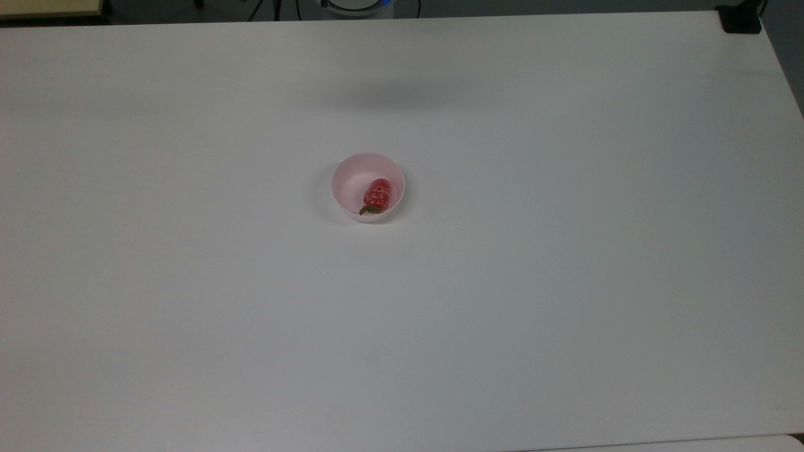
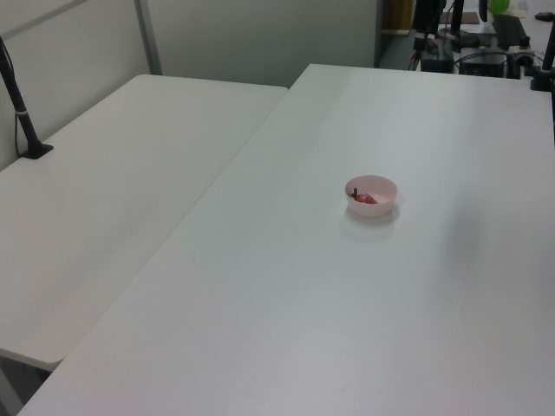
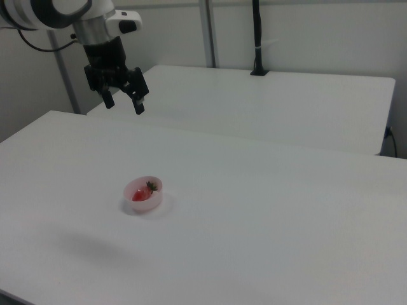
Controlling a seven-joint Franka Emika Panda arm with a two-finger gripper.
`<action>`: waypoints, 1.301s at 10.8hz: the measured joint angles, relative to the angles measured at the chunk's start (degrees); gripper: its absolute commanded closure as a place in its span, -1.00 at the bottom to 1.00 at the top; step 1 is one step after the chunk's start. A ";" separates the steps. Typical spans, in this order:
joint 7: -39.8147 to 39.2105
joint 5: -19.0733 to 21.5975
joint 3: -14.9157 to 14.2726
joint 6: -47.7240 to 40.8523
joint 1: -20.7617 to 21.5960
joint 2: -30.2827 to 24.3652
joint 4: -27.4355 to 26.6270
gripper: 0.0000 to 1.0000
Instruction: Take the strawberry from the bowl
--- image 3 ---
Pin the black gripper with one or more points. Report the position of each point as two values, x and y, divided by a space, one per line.
106 60

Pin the red strawberry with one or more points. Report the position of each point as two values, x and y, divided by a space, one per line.
140 194

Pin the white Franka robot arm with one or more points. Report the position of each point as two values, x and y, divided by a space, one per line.
28 12

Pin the pink plastic bowl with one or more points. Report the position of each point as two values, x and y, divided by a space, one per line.
146 206

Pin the grey aluminium partition post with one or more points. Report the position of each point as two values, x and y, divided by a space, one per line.
208 31

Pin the black camera pole, white tie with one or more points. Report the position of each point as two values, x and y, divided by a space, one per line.
258 31

